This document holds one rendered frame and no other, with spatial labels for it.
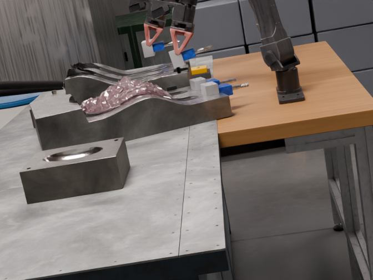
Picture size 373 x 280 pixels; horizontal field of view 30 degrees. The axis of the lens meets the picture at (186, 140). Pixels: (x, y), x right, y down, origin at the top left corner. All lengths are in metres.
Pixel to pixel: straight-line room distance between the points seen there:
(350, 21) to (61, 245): 3.14
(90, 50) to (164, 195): 3.76
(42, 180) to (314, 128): 0.67
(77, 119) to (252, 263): 1.31
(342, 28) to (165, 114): 2.46
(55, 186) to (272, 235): 1.77
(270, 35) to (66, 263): 1.04
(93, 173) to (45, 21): 3.72
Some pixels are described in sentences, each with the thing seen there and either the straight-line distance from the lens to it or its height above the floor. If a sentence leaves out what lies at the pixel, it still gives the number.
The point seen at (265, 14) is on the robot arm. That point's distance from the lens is 1.96.
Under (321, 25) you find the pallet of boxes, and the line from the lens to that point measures 4.11.
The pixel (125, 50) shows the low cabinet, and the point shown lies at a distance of 6.67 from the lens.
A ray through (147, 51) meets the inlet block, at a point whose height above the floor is 0.93.
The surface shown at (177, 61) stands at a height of 0.92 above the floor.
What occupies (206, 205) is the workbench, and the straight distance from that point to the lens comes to 1.24.
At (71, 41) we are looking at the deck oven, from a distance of 5.05.
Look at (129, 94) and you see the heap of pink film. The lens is 1.83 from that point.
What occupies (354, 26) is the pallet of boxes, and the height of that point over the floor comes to 0.67.
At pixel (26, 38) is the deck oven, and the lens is 5.13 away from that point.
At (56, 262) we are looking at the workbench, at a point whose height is 0.80.
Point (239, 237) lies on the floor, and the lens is 3.11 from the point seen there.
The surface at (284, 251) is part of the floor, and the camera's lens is 2.92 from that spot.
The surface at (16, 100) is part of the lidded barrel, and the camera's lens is 4.19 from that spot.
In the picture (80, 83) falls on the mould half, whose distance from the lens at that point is 2.15.
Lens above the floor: 1.23
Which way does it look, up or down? 15 degrees down
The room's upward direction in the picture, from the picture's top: 11 degrees counter-clockwise
